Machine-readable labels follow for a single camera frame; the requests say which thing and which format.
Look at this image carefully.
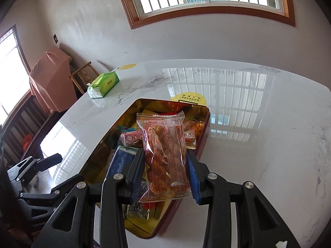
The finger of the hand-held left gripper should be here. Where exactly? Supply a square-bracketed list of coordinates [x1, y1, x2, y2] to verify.
[19, 174, 84, 208]
[6, 153, 63, 187]

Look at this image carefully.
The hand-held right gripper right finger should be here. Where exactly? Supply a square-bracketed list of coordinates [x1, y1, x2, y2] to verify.
[186, 148, 302, 248]

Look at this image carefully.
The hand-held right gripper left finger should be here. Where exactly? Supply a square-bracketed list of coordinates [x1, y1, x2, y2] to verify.
[31, 148, 146, 248]

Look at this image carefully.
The navy and light blue packet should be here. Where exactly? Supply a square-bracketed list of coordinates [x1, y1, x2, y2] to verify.
[105, 145, 139, 184]

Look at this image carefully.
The long clear orange snack packet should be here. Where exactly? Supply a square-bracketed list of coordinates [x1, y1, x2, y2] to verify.
[136, 111, 193, 203]

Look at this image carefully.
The pink candy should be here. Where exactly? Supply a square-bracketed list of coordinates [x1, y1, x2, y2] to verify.
[120, 131, 144, 148]

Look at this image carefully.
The short clear orange snack packet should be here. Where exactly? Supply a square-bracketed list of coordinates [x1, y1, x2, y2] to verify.
[182, 119, 205, 149]

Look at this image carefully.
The red tin box gold interior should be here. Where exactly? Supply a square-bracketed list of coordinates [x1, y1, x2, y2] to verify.
[78, 98, 211, 239]

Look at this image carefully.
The gold foil snack packet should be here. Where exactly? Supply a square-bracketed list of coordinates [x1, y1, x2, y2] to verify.
[141, 108, 161, 117]

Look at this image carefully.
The small red object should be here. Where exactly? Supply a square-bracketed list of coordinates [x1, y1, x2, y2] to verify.
[23, 134, 34, 151]

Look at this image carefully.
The dark wooden bench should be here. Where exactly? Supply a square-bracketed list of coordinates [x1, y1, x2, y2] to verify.
[0, 93, 65, 166]

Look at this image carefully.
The pink cloth covered cabinet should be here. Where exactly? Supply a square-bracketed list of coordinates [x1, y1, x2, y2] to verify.
[29, 46, 78, 113]

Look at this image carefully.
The round yellow table sticker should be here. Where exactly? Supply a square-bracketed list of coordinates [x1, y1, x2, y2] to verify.
[171, 92, 207, 105]

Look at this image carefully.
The bright side window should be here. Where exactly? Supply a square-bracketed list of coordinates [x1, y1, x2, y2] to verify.
[0, 24, 31, 124]

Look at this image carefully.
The wooden stool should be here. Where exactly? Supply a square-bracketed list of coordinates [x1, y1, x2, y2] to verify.
[68, 61, 100, 95]

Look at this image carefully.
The green tissue pack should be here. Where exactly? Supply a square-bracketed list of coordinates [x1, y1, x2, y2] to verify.
[86, 72, 121, 99]

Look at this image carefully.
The yellow rectangular table sticker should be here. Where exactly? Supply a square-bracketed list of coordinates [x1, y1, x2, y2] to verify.
[115, 63, 137, 71]

